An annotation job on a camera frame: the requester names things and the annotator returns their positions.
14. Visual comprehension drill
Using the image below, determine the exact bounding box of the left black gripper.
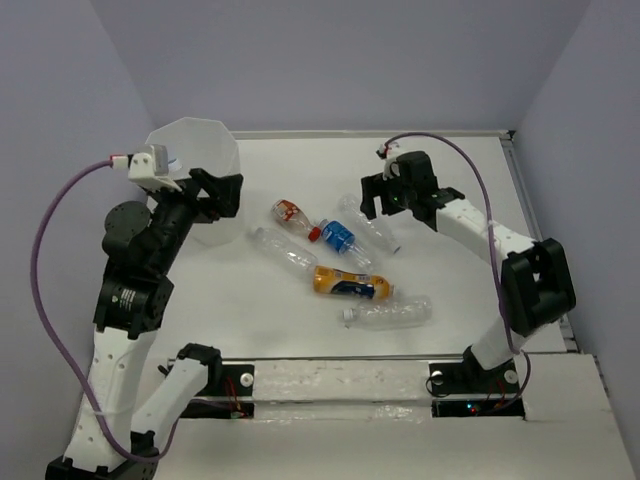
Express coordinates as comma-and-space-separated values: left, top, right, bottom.
149, 165, 246, 268

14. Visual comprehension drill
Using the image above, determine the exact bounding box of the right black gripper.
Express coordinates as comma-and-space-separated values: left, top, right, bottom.
359, 170, 416, 220

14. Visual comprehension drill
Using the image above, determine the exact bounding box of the blue label Pocari Sweat bottle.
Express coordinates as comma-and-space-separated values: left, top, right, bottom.
319, 219, 376, 273

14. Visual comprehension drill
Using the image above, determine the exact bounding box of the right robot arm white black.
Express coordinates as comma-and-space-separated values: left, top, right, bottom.
360, 151, 576, 392

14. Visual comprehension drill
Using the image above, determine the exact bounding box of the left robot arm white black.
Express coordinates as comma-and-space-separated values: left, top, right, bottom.
45, 168, 244, 479

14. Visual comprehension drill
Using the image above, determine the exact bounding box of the white octagonal plastic bin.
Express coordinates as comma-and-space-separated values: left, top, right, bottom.
146, 117, 245, 247

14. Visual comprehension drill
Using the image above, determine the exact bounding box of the red label red cap bottle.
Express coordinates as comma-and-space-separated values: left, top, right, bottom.
271, 199, 321, 243

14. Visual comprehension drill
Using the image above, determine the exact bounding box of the orange label bottle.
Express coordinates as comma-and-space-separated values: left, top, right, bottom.
313, 266, 395, 300

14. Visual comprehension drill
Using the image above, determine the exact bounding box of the clear bottle white cap front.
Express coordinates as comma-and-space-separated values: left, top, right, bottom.
339, 296, 432, 331

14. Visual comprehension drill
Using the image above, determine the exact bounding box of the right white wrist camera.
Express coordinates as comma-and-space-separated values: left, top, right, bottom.
376, 141, 405, 161

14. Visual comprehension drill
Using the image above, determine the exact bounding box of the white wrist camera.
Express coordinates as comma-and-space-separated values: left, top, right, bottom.
376, 141, 405, 161
109, 144, 182, 192

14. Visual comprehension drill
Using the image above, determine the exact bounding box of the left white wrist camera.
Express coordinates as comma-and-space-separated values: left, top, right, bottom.
109, 144, 182, 192

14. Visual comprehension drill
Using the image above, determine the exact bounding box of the metal rail front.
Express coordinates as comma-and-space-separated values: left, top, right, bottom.
222, 353, 463, 363

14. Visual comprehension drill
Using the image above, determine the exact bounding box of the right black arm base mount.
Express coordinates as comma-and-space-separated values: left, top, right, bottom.
425, 360, 525, 418

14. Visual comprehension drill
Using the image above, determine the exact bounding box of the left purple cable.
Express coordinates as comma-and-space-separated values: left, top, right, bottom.
30, 160, 184, 462

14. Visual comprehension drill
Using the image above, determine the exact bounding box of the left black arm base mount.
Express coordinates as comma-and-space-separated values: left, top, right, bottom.
181, 363, 255, 420

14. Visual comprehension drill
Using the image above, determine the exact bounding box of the aluminium frame rail right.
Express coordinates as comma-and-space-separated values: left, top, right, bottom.
498, 131, 577, 357

